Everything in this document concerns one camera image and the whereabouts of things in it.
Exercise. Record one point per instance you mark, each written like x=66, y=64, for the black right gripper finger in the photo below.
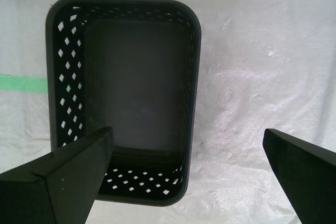
x=309, y=176
x=52, y=187

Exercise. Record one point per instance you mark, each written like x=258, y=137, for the long green tape strip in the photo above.
x=21, y=83

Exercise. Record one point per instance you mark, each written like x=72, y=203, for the black perforated plastic basket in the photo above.
x=136, y=77

